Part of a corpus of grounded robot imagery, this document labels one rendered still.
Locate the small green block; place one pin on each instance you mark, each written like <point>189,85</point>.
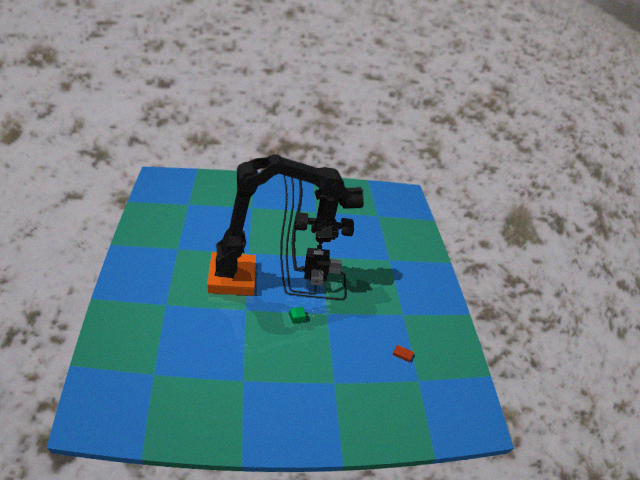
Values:
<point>297,314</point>

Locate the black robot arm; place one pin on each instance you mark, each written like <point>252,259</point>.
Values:
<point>332,191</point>

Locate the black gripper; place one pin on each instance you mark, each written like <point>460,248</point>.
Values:
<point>302,220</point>

